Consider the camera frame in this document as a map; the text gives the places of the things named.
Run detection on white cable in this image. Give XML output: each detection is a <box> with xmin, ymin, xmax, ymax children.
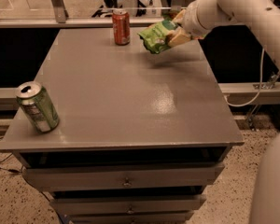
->
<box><xmin>223</xmin><ymin>47</ymin><xmax>266</xmax><ymax>108</ymax></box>

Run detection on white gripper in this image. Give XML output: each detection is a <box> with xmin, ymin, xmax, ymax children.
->
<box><xmin>168</xmin><ymin>0</ymin><xmax>219</xmax><ymax>48</ymax></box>

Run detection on bottom grey drawer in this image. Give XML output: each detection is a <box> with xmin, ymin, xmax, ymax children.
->
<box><xmin>69</xmin><ymin>211</ymin><xmax>193</xmax><ymax>224</ymax></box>

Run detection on black office chair base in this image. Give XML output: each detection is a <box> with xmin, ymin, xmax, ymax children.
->
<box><xmin>91</xmin><ymin>0</ymin><xmax>153</xmax><ymax>18</ymax></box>

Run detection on grey drawer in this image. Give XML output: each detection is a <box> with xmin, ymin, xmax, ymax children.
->
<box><xmin>23</xmin><ymin>162</ymin><xmax>224</xmax><ymax>192</ymax></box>
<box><xmin>69</xmin><ymin>211</ymin><xmax>193</xmax><ymax>224</ymax></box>
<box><xmin>50</xmin><ymin>195</ymin><xmax>206</xmax><ymax>215</ymax></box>

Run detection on top grey drawer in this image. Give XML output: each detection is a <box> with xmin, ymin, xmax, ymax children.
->
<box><xmin>23</xmin><ymin>162</ymin><xmax>224</xmax><ymax>192</ymax></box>

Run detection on metal frame rail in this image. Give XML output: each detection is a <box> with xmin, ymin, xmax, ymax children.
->
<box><xmin>0</xmin><ymin>16</ymin><xmax>163</xmax><ymax>29</ymax></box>

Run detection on red coke can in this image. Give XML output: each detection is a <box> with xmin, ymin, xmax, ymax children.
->
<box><xmin>112</xmin><ymin>8</ymin><xmax>130</xmax><ymax>46</ymax></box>

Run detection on grey drawer cabinet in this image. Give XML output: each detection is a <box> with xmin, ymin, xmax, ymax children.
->
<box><xmin>0</xmin><ymin>26</ymin><xmax>245</xmax><ymax>224</ymax></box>

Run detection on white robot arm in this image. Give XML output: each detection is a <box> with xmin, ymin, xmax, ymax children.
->
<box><xmin>177</xmin><ymin>0</ymin><xmax>280</xmax><ymax>224</ymax></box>

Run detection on green soda can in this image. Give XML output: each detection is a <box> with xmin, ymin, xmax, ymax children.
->
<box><xmin>15</xmin><ymin>81</ymin><xmax>60</xmax><ymax>133</ymax></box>

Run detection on black floor cable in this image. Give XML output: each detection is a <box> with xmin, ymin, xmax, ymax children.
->
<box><xmin>0</xmin><ymin>135</ymin><xmax>24</xmax><ymax>175</ymax></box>

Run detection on green rice chip bag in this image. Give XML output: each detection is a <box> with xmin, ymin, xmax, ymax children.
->
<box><xmin>138</xmin><ymin>20</ymin><xmax>177</xmax><ymax>54</ymax></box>

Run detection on middle grey drawer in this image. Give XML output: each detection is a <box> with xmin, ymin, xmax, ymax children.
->
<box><xmin>50</xmin><ymin>195</ymin><xmax>206</xmax><ymax>215</ymax></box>

